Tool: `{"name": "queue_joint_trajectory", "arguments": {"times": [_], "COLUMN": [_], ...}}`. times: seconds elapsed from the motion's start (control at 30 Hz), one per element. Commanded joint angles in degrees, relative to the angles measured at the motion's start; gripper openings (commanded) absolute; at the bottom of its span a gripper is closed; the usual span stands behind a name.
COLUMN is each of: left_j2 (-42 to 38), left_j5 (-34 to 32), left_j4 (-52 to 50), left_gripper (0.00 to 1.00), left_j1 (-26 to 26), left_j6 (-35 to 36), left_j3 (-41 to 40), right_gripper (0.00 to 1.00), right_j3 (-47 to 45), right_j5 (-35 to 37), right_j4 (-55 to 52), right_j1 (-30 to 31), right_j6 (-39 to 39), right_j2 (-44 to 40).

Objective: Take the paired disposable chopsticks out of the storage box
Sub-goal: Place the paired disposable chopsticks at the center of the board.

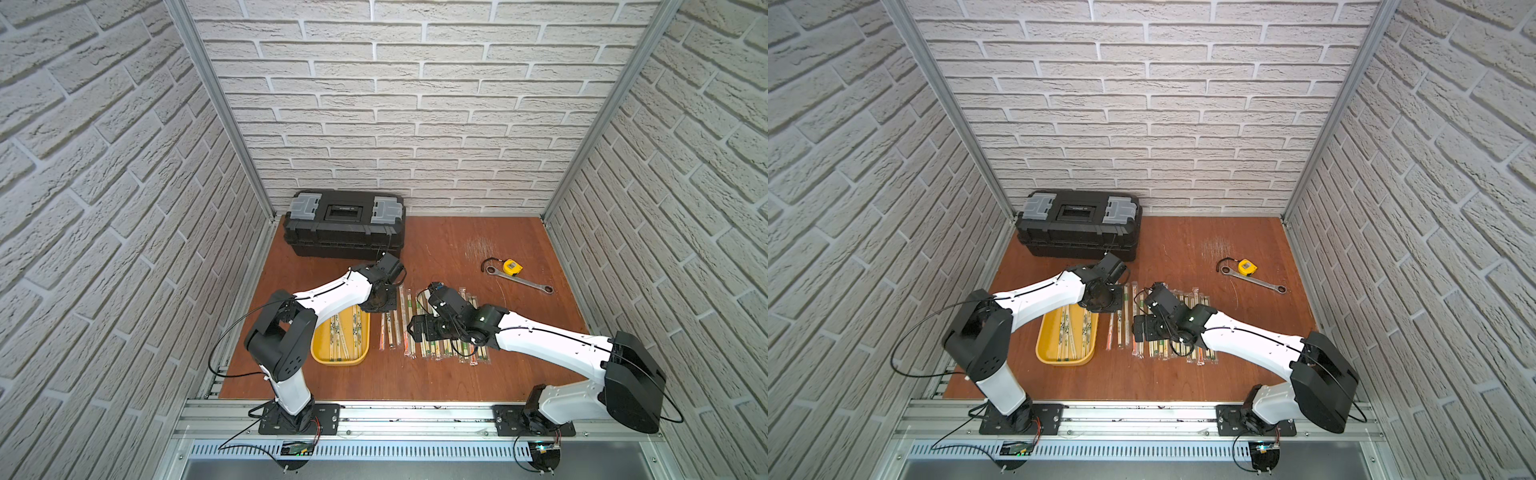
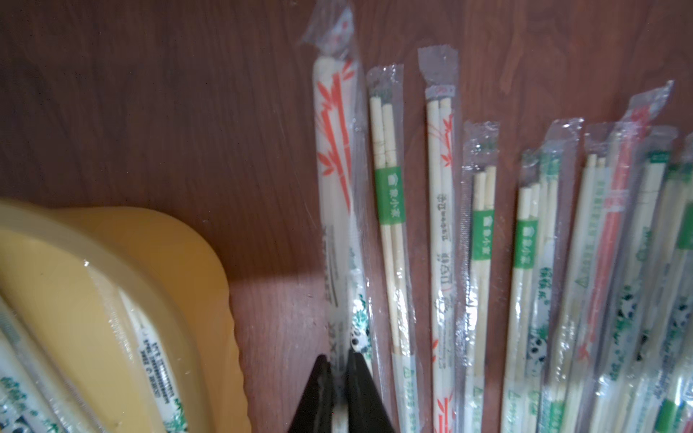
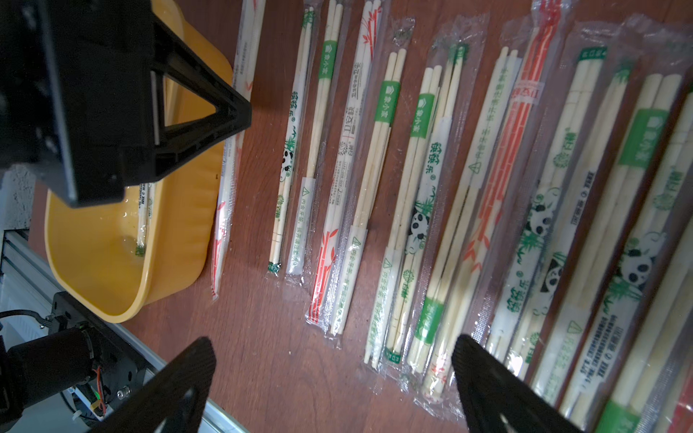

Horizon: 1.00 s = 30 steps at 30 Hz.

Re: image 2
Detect chopsticks pair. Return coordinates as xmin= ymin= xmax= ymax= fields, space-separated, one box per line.
xmin=538 ymin=123 xmax=615 ymax=432
xmin=501 ymin=150 xmax=541 ymax=433
xmin=461 ymin=121 xmax=500 ymax=432
xmin=611 ymin=134 xmax=693 ymax=433
xmin=523 ymin=117 xmax=584 ymax=432
xmin=561 ymin=80 xmax=674 ymax=432
xmin=589 ymin=126 xmax=678 ymax=432
xmin=418 ymin=45 xmax=458 ymax=432
xmin=636 ymin=299 xmax=692 ymax=432

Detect chopsticks pair eleventh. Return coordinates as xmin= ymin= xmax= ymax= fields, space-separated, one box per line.
xmin=366 ymin=64 xmax=422 ymax=432

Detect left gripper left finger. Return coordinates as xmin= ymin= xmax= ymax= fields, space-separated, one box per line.
xmin=288 ymin=355 xmax=335 ymax=433

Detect yellow plastic storage box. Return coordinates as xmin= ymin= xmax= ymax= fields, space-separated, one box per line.
xmin=1 ymin=200 xmax=251 ymax=432

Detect chopsticks pair thirteenth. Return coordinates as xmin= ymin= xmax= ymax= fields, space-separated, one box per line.
xmin=304 ymin=1 xmax=363 ymax=432

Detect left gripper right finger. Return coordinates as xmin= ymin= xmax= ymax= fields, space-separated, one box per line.
xmin=346 ymin=350 xmax=395 ymax=433

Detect wrapped chopsticks pile in box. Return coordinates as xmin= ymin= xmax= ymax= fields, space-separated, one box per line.
xmin=1 ymin=266 xmax=191 ymax=432

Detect chopsticks pair twelfth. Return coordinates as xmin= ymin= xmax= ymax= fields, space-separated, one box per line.
xmin=348 ymin=243 xmax=374 ymax=373

